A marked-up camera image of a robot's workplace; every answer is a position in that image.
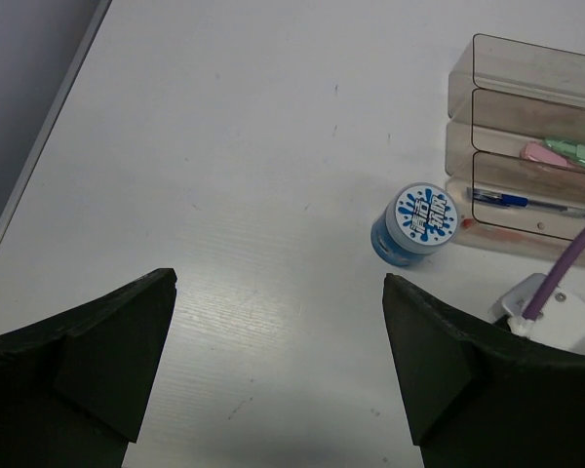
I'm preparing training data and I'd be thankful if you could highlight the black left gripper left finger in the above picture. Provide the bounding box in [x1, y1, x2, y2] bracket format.
[0, 268, 177, 467]

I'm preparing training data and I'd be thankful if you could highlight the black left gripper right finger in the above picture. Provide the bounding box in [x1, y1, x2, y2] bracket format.
[382, 274, 585, 467]

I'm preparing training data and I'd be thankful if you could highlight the red pen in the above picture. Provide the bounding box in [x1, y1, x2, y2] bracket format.
[461, 218, 557, 249]

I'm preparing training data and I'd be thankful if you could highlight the blue jar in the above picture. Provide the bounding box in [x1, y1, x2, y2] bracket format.
[370, 182, 460, 267]

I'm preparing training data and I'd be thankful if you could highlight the blue pen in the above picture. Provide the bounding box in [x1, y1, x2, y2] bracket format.
[467, 188, 585, 218]

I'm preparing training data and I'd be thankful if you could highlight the pink correction tape case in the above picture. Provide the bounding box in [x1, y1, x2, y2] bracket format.
[520, 141, 577, 169]

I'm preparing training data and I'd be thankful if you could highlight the green correction tape case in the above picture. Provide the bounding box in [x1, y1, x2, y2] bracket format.
[543, 138, 585, 169]

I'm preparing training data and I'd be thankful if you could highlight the clear tiered organizer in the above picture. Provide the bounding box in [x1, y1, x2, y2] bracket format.
[445, 33, 585, 260]

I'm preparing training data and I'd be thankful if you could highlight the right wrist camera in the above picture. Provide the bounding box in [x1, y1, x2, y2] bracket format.
[488, 273, 585, 356]

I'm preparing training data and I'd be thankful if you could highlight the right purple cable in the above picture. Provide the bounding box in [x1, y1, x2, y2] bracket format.
[521, 214, 585, 323]

